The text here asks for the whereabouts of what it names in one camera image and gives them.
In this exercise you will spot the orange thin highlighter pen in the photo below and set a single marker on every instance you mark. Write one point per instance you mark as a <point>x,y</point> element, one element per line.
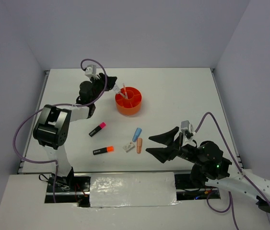
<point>125,91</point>

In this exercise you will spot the orange translucent eraser case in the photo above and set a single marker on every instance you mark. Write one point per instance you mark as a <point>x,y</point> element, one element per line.
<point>139,145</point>

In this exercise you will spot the orange black highlighter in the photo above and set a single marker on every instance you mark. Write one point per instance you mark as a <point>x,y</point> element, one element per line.
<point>103,150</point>

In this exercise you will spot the silver foil tape panel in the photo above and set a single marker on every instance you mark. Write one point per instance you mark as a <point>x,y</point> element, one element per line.
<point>149,189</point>

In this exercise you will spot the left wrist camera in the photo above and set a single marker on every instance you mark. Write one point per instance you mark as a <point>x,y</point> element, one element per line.
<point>90,72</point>

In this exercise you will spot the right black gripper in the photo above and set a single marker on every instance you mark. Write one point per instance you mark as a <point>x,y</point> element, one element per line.
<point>163,153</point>

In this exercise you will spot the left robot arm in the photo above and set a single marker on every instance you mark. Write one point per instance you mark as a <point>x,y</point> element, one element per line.
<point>51,129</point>

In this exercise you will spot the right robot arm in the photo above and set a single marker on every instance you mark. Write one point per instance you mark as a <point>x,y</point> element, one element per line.
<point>210,168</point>

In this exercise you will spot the clear bottle blue cap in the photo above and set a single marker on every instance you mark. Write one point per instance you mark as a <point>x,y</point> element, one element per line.
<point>116,89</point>

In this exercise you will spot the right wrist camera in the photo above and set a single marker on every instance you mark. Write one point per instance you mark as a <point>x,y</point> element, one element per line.
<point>187,128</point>

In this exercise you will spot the orange round compartment organizer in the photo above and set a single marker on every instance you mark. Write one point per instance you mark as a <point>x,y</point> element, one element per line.
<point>131,105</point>

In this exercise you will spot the blue translucent eraser case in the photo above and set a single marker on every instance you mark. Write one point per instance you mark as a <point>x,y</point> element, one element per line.
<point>136,134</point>

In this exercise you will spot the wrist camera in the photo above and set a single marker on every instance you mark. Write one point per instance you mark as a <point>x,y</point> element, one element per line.
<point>187,128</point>
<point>90,72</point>

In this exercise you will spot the pink black highlighter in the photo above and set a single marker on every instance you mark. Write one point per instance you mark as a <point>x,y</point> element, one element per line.
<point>97,129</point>

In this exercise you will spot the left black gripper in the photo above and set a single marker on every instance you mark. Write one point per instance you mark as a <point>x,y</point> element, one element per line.
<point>102,80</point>

